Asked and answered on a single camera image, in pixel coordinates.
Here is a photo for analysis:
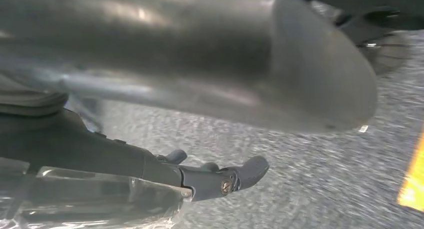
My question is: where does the black robot foot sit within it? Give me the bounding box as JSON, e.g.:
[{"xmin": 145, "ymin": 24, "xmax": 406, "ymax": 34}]
[{"xmin": 332, "ymin": 5, "xmax": 413, "ymax": 77}]

